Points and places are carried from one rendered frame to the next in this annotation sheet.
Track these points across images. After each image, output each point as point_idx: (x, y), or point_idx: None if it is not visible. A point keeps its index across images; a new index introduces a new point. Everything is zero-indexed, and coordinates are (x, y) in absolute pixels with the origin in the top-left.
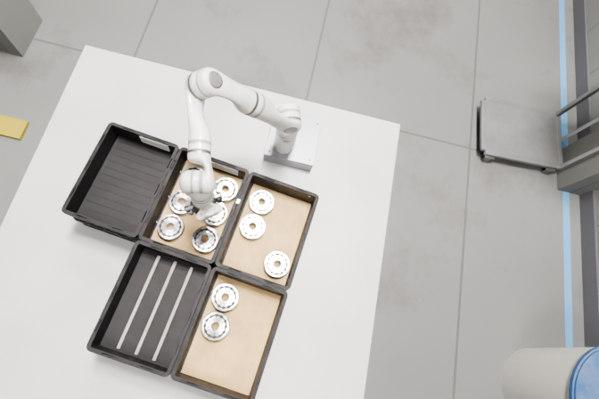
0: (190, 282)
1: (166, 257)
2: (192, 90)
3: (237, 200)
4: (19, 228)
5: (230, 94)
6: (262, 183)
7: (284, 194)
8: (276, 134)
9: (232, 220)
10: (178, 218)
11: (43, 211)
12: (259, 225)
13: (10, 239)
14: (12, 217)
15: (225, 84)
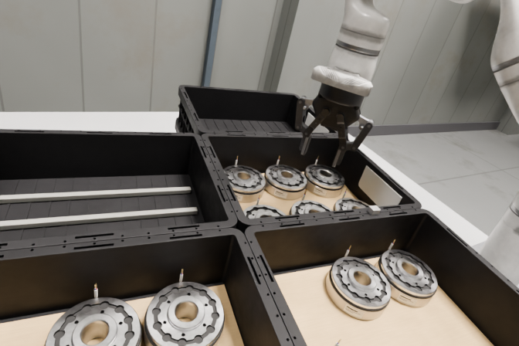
0: None
1: (193, 199)
2: None
3: (374, 206)
4: (136, 120)
5: None
6: (428, 255)
7: (463, 312)
8: (505, 214)
9: (340, 218)
10: (262, 181)
11: (164, 127)
12: (376, 292)
13: (120, 118)
14: (144, 114)
15: None
